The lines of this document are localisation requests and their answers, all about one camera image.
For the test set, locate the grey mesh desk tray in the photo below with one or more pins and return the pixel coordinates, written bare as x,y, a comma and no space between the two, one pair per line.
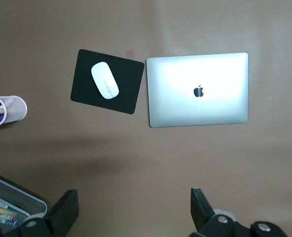
24,200

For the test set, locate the pink mesh pen cup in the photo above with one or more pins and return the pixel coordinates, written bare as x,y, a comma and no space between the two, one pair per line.
17,111

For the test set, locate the silver laptop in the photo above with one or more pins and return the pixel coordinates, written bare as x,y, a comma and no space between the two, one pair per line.
175,98

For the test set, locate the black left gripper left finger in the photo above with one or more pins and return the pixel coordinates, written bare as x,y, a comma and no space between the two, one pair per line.
52,222

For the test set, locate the black mouse pad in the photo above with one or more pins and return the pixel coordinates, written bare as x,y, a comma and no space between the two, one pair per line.
128,86

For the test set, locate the translucent tape piece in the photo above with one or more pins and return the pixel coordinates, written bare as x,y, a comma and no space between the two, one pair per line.
129,53

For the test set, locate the white computer mouse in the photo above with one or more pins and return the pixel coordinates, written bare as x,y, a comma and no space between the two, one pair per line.
103,79

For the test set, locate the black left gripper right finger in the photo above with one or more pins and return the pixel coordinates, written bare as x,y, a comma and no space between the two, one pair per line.
207,224

